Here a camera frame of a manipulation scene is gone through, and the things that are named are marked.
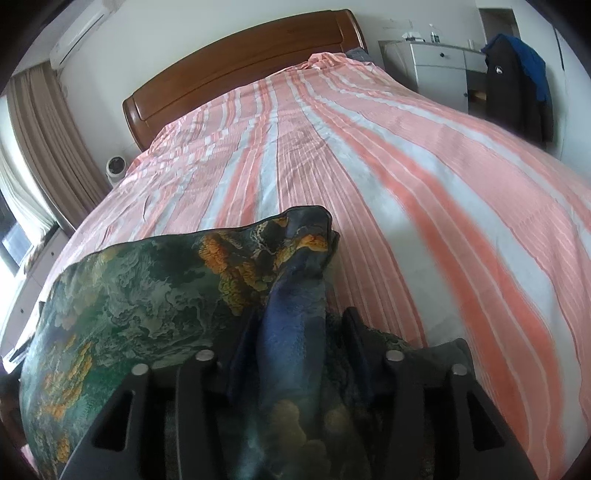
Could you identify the small white fan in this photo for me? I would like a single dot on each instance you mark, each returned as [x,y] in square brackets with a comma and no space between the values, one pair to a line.
[116,167]

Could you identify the wooden headboard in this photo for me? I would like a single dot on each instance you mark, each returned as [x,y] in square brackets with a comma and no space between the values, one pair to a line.
[235,74]

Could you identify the grey pillow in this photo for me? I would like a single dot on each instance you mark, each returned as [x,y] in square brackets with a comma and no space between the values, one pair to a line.
[358,54]

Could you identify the tissue box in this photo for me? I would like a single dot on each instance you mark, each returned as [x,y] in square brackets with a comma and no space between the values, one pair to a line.
[412,36]

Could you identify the black jacket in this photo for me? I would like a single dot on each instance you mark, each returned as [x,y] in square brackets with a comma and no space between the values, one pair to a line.
[512,92]

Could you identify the white window bench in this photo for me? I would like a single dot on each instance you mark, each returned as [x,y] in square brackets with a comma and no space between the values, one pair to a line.
[27,286]

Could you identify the white air conditioner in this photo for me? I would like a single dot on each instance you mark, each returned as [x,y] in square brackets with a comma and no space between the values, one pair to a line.
[78,32]

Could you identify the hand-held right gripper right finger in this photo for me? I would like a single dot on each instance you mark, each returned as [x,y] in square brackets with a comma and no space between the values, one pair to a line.
[358,355]

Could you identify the beige curtain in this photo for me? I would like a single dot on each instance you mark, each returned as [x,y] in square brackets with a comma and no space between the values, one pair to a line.
[51,147]

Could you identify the blue jacket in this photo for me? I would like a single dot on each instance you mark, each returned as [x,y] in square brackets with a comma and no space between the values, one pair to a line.
[531,64]

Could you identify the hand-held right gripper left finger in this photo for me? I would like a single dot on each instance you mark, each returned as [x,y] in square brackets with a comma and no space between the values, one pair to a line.
[240,364]

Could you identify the white drawer cabinet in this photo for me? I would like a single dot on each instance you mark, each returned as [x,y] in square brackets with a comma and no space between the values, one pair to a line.
[443,69]

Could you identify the green landscape print garment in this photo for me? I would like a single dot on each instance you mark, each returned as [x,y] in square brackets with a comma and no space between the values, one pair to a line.
[184,332]

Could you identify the pink striped bed sheet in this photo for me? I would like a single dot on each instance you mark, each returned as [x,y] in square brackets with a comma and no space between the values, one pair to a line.
[369,184]

